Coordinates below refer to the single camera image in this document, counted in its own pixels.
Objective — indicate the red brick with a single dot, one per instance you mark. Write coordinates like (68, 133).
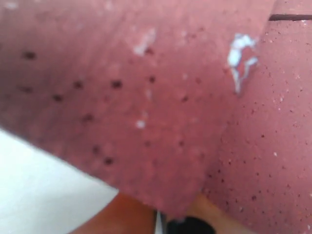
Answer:
(262, 176)
(134, 92)

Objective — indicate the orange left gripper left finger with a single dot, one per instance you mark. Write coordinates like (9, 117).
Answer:
(123, 215)

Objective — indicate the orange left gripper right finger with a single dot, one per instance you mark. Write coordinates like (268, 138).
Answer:
(205, 210)

